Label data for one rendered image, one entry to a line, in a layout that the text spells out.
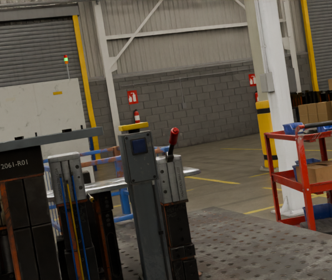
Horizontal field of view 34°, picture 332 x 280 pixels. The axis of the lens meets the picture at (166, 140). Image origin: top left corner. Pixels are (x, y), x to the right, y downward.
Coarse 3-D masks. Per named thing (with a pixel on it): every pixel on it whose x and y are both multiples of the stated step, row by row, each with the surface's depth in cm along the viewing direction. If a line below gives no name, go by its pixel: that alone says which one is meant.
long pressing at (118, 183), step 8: (184, 168) 160; (192, 168) 157; (184, 176) 150; (88, 184) 158; (96, 184) 155; (104, 184) 151; (112, 184) 146; (120, 184) 146; (48, 192) 154; (88, 192) 144; (96, 192) 145; (48, 200) 142
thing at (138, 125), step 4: (128, 124) 122; (132, 124) 119; (136, 124) 120; (140, 124) 120; (144, 124) 120; (120, 128) 121; (124, 128) 119; (128, 128) 119; (132, 128) 119; (136, 128) 120; (128, 132) 122; (132, 132) 121; (136, 132) 121
